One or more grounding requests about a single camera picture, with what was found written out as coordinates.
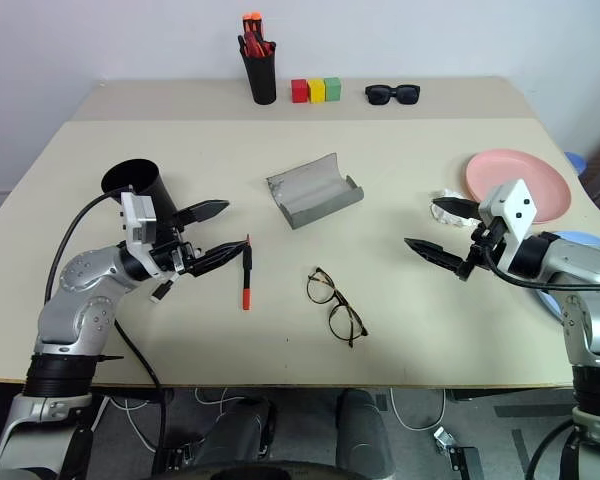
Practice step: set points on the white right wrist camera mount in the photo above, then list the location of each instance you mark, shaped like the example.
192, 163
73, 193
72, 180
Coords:
517, 205

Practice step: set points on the wide black pen cup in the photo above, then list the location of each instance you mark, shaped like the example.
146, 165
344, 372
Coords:
150, 187

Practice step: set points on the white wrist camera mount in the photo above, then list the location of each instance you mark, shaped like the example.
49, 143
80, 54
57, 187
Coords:
517, 205
139, 215

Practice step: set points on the blue round plastic object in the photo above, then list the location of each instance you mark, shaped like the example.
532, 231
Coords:
576, 162

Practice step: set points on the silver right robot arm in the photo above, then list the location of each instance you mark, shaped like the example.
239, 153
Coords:
580, 255

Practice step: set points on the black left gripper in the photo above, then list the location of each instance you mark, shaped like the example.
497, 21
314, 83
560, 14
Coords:
172, 255

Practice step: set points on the red and black pen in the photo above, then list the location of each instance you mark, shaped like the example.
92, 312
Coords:
246, 295

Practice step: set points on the grey glasses case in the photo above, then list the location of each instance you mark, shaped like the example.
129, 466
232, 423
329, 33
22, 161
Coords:
310, 200

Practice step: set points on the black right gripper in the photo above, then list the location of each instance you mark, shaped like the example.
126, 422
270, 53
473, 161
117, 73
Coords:
482, 245

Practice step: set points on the green wooden block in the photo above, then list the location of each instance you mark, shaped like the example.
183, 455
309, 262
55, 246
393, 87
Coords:
333, 89

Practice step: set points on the black curved rim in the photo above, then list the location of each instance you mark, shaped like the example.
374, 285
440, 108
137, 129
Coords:
280, 472

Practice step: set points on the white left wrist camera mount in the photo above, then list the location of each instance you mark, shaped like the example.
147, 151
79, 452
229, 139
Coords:
139, 215

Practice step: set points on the narrow black pen cup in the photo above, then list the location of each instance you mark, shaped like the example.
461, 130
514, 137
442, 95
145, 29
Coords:
262, 80

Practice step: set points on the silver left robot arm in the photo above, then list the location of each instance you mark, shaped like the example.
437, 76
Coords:
85, 270

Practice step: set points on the black sunglasses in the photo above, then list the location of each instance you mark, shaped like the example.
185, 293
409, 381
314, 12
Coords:
380, 95

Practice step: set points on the blue plate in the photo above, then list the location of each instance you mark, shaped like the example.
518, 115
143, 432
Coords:
549, 303

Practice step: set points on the tortoiseshell eyeglasses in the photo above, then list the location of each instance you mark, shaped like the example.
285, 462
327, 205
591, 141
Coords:
322, 287

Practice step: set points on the orange capped marker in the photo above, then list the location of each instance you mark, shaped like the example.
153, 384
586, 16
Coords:
259, 22
248, 22

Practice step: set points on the red wooden block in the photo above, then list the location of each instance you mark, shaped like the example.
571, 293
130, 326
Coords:
299, 91

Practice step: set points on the yellow wooden block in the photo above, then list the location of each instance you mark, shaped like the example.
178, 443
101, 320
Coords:
316, 91

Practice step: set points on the red black pen in bunch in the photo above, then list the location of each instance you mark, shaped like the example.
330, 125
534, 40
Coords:
242, 44
255, 46
270, 47

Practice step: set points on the silver caster wheel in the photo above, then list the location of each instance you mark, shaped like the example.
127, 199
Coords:
444, 440

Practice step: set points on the pink plate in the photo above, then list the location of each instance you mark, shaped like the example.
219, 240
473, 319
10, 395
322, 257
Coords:
520, 165

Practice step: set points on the dark grey rounded shell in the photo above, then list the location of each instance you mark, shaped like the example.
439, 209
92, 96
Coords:
242, 430
362, 430

